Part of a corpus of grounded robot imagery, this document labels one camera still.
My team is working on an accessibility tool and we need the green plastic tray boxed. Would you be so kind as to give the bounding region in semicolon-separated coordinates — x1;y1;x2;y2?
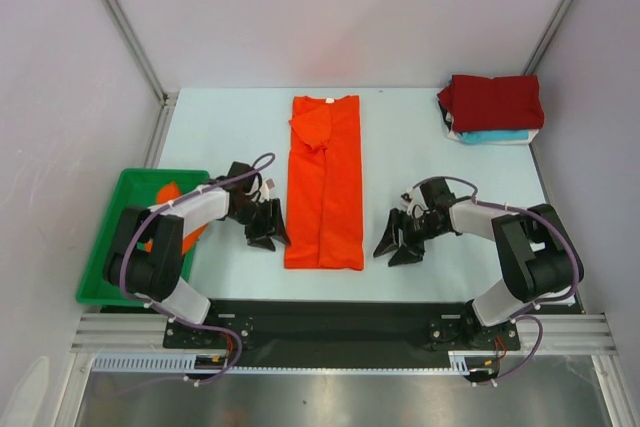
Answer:
76;168;209;307

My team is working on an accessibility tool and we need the folded dark red t shirt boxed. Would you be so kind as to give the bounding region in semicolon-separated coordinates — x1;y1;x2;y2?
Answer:
437;74;545;133

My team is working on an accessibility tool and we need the left aluminium corner post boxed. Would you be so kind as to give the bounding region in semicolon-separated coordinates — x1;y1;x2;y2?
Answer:
100;0;168;106

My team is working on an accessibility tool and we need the grey slotted cable duct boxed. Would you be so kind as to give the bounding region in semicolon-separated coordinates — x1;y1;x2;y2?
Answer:
92;353;494;376

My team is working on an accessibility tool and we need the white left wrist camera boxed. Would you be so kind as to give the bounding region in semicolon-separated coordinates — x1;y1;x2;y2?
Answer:
250;176;275;204

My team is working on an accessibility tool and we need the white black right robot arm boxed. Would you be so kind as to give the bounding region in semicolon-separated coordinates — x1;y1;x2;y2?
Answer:
373;176;584;350

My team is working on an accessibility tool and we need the right aluminium corner post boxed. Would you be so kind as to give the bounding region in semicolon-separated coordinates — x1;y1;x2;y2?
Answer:
522;0;576;75

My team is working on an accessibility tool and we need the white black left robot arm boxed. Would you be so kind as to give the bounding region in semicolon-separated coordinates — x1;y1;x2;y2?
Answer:
103;161;291;347

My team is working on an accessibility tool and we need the orange t shirt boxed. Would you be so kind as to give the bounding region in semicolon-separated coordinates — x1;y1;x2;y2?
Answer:
156;182;208;255
284;95;365;271

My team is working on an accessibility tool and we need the aluminium front rail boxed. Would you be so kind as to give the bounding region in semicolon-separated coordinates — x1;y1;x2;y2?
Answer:
71;313;617;355

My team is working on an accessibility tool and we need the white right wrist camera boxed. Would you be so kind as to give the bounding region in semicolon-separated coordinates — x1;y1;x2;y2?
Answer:
401;187;427;218

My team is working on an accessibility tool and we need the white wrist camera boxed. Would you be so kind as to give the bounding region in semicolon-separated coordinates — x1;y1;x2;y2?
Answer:
401;187;427;218
250;176;275;204

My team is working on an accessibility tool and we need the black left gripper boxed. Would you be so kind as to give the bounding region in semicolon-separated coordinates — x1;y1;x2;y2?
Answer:
228;197;290;251

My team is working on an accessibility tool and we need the orange t shirt in tray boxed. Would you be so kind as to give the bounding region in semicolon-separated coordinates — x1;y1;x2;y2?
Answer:
156;182;208;255

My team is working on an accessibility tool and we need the aluminium corner post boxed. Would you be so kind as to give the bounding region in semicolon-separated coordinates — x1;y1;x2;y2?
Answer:
100;0;168;106
522;0;576;75

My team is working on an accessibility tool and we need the folded turquoise t shirt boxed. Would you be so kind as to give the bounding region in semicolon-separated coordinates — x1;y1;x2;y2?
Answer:
457;130;529;144

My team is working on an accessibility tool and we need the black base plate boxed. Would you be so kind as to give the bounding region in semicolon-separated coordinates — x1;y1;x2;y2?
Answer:
99;299;586;373

